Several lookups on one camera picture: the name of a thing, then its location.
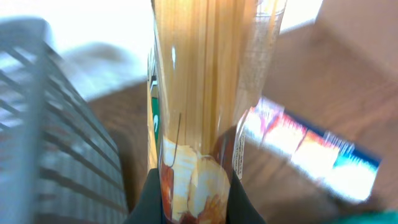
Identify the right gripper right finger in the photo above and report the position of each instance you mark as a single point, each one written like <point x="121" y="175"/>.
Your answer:
<point x="239" y="208"/>

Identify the grey plastic basket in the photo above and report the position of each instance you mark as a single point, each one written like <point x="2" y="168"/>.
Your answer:
<point x="58" y="163"/>

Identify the colourful tissue pack strip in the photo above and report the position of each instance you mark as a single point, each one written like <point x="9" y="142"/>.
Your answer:
<point x="340" y="166"/>

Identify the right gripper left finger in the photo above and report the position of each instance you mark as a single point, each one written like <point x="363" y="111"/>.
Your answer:
<point x="149" y="207"/>

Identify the green Nescafe coffee bag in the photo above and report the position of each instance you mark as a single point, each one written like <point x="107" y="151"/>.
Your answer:
<point x="388" y="217"/>

